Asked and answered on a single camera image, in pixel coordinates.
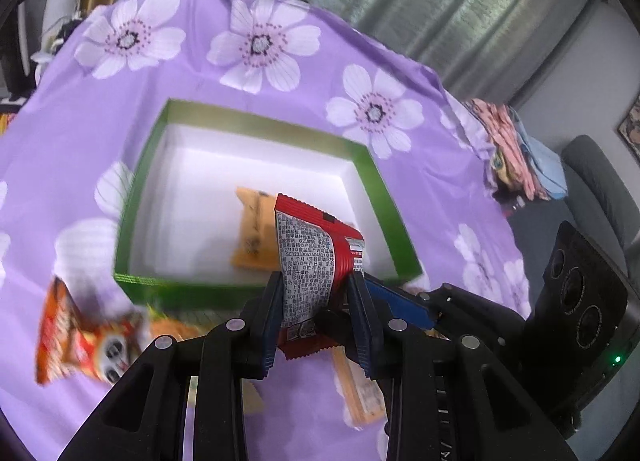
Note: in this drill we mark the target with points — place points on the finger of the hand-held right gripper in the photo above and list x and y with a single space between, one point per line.
331 328
400 303

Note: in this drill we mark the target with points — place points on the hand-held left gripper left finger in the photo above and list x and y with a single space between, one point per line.
267 323

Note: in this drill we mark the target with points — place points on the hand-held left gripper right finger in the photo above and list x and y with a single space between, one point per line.
361 328

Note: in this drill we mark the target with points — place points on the red snack packet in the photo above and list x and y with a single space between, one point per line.
305 266

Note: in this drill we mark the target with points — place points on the tan cracker packet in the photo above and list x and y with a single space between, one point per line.
362 401

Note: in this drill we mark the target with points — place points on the green cardboard box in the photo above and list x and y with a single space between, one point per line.
390 221

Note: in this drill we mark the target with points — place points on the orange snack packet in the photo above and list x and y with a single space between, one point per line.
252 236

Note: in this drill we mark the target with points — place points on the grey sofa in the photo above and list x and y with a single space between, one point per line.
595 181

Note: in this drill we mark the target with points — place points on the pile of folded clothes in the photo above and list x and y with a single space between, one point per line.
505 141

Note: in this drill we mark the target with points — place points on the panda print snack packet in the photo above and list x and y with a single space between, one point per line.
65 336

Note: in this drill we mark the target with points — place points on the purple floral cloth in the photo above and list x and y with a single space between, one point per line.
300 106

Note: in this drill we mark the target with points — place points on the grey-green curtain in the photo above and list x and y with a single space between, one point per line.
425 1

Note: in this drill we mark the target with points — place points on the black and white clutter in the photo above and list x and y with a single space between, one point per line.
52 43

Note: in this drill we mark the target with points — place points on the framed wall picture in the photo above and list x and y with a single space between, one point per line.
631 128

